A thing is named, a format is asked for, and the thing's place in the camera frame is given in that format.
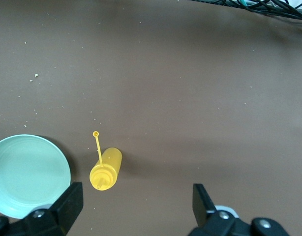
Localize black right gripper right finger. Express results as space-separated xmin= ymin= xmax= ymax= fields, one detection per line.
xmin=190 ymin=183 xmax=289 ymax=236

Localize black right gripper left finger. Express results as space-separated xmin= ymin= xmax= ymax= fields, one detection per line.
xmin=0 ymin=181 xmax=83 ymax=236

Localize yellow mustard squeeze bottle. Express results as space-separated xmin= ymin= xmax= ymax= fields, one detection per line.
xmin=89 ymin=131 xmax=122 ymax=191

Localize mint green plate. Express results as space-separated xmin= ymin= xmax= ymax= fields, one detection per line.
xmin=0 ymin=134 xmax=72 ymax=220

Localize tangled black floor cables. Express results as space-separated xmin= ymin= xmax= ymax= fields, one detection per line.
xmin=187 ymin=0 xmax=302 ymax=22

